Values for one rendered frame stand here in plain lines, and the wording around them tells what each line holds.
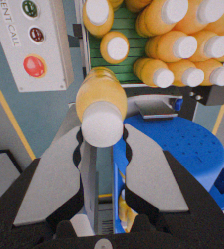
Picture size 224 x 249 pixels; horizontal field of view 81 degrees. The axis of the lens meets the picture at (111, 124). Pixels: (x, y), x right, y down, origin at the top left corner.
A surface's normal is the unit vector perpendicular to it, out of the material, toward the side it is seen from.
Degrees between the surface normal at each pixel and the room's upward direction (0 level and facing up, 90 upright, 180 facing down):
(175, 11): 0
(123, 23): 0
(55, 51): 0
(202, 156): 90
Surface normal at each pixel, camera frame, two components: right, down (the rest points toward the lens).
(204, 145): -0.02, -0.86
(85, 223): 0.07, 0.51
